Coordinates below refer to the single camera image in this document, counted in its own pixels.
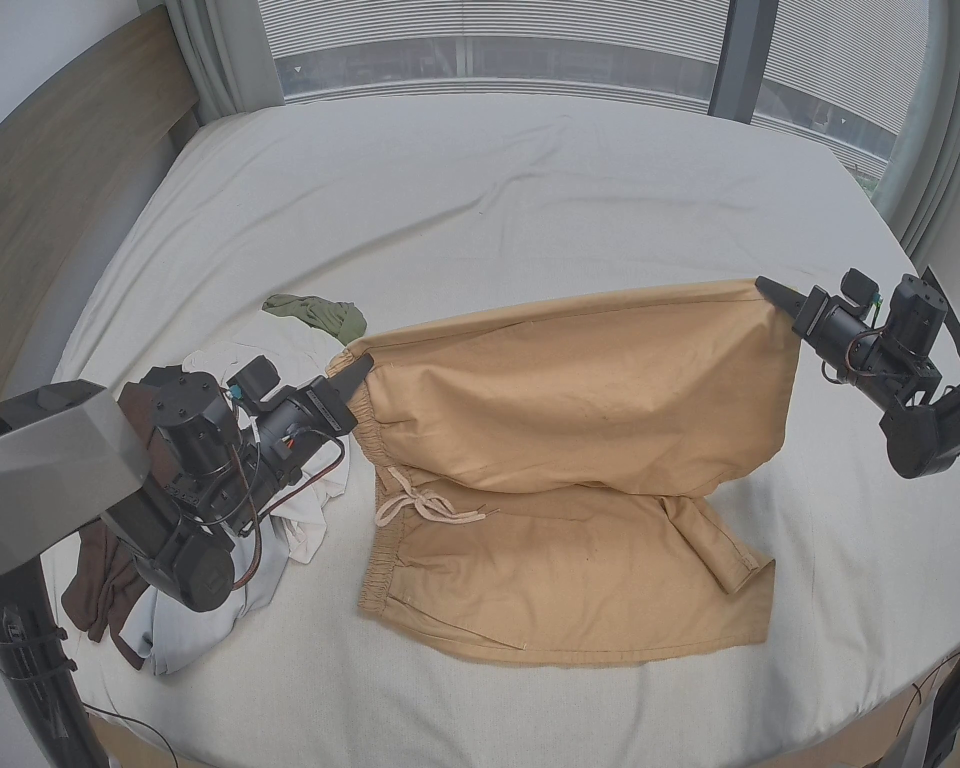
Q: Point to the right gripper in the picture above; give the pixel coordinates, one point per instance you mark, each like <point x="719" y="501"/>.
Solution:
<point x="832" y="330"/>

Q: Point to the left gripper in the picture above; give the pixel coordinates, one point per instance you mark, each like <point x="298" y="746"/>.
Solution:
<point x="304" y="420"/>

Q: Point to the tan shorts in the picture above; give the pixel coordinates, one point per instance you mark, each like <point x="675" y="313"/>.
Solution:
<point x="600" y="375"/>

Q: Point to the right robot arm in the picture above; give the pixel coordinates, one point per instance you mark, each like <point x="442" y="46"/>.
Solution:
<point x="915" y="427"/>

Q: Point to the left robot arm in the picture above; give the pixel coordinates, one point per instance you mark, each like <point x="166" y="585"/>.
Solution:
<point x="60" y="465"/>

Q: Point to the bed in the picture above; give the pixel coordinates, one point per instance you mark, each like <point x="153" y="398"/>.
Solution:
<point x="480" y="195"/>

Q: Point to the green garment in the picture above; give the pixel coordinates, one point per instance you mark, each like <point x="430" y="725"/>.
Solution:
<point x="330" y="315"/>

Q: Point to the white garment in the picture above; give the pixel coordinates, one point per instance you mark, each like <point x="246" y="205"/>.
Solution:
<point x="195" y="630"/>

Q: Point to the grey-green curtain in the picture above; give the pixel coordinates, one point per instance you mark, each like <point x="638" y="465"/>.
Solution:
<point x="217" y="52"/>
<point x="926" y="112"/>

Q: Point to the brown garment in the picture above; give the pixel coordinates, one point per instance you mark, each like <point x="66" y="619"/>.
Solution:
<point x="97" y="577"/>

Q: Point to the window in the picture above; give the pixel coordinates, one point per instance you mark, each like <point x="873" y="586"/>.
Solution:
<point x="525" y="45"/>

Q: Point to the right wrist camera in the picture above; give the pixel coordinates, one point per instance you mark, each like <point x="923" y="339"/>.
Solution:
<point x="859" y="286"/>

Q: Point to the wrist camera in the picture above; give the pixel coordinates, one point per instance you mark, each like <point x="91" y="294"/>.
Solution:
<point x="255" y="379"/>
<point x="859" y="286"/>

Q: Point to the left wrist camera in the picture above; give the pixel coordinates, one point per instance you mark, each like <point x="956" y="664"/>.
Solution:
<point x="255" y="379"/>

